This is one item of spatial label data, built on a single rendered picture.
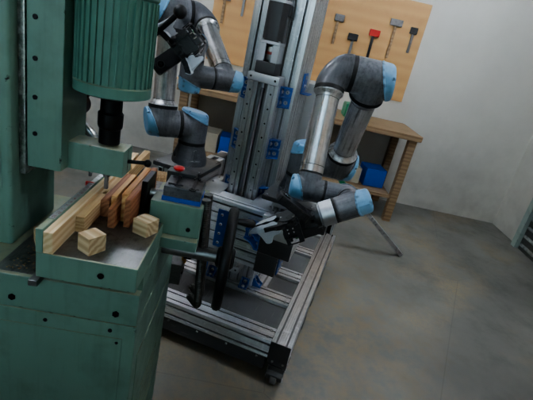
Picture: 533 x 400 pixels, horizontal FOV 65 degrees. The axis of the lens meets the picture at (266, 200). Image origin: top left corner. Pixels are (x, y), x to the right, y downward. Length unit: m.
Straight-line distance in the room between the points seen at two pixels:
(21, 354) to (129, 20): 0.82
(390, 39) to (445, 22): 0.52
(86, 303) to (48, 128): 0.41
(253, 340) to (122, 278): 1.03
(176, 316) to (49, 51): 1.29
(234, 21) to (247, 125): 2.61
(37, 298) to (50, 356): 0.17
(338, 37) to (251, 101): 2.63
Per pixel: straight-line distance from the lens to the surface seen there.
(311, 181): 1.27
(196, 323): 1.95
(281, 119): 1.83
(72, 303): 1.08
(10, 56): 1.06
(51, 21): 1.05
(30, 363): 1.24
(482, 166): 4.95
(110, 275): 0.94
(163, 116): 1.73
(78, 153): 1.12
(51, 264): 0.98
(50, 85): 1.07
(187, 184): 1.11
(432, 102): 4.59
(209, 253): 1.16
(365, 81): 1.36
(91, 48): 1.01
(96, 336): 1.11
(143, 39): 1.01
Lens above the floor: 1.40
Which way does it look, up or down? 21 degrees down
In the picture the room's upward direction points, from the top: 13 degrees clockwise
